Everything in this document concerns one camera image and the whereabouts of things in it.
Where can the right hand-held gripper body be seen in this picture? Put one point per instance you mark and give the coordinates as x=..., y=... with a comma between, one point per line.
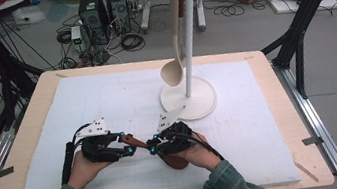
x=176, y=138

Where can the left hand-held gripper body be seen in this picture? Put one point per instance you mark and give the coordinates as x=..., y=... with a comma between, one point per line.
x=100, y=148

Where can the dark brown wooden spoon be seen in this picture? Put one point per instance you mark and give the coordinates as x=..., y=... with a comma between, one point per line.
x=136, y=142

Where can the white utensil rack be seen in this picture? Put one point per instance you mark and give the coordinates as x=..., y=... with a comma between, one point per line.
x=197, y=100

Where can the large beige spoon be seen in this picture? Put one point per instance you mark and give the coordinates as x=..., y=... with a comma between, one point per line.
x=172, y=73

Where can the person's left hand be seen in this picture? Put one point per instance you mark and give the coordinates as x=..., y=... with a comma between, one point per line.
x=82, y=171

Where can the person's right hand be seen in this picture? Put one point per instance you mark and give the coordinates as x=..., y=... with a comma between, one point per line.
x=201, y=155

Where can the white grid mat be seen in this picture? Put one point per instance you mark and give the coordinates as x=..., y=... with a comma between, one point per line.
x=106, y=97

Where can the small white power adapter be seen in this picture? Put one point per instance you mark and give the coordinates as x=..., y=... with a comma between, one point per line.
x=76, y=34

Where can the black computer tower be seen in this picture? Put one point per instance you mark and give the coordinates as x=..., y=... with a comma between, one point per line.
x=117, y=9
x=93, y=16

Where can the white stand leg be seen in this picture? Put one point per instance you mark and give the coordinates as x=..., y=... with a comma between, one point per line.
x=146, y=13
x=201, y=15

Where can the clear plastic bag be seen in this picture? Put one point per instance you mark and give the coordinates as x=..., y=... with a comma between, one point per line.
x=28, y=15

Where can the grey metal bracket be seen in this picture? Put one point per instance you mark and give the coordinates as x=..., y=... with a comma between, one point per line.
x=312, y=140
x=1, y=175

